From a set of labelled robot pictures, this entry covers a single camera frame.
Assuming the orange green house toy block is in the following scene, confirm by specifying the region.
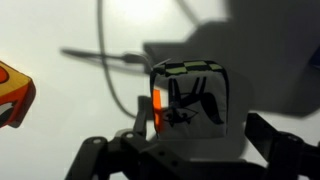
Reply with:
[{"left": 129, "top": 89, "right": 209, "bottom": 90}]
[{"left": 0, "top": 60, "right": 37, "bottom": 129}]

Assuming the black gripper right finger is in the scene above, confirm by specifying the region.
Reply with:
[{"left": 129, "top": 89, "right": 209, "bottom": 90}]
[{"left": 245, "top": 112, "right": 320, "bottom": 180}]

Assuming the white checkered fabric toy block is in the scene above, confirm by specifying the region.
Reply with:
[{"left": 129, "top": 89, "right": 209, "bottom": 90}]
[{"left": 149, "top": 58, "right": 230, "bottom": 141}]

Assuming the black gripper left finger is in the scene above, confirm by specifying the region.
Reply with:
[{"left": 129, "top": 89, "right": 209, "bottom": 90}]
[{"left": 64, "top": 95, "right": 208, "bottom": 180}]

